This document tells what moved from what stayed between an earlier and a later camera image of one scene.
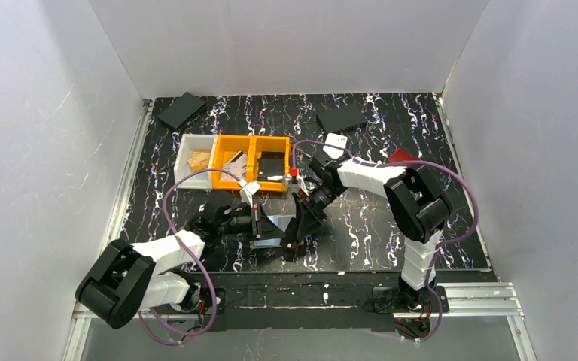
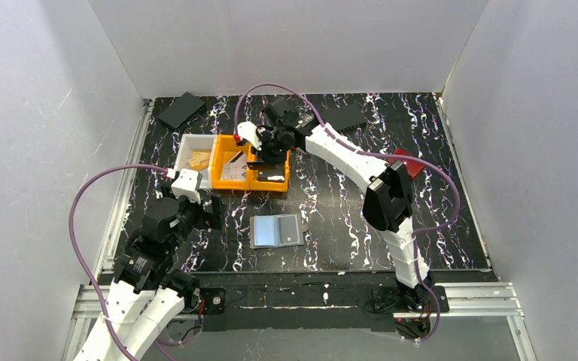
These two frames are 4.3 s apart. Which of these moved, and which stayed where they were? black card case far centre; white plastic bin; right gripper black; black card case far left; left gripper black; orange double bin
Moved: right gripper black; left gripper black
Stayed: black card case far left; orange double bin; black card case far centre; white plastic bin
